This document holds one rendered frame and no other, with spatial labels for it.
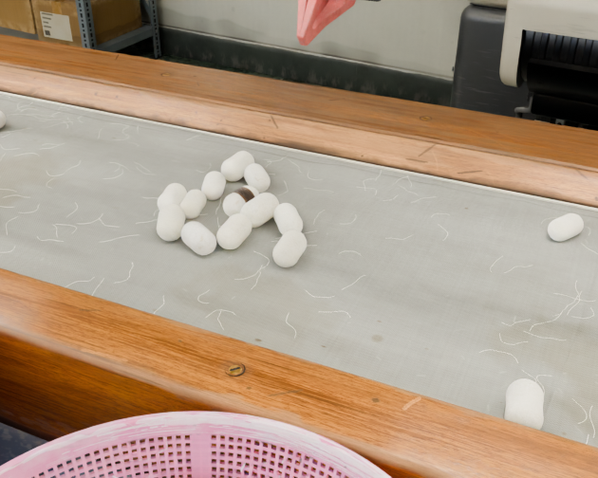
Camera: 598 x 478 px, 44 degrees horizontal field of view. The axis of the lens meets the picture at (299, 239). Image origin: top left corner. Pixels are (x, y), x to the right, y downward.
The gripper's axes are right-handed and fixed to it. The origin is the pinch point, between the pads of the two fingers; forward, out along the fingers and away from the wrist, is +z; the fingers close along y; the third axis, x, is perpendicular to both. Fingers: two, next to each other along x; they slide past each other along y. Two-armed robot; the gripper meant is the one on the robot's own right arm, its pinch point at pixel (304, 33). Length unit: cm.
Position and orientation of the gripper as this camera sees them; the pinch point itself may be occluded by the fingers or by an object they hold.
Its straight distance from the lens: 68.6
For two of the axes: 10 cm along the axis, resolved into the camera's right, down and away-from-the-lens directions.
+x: 2.5, 3.5, 9.0
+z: -3.1, 9.1, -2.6
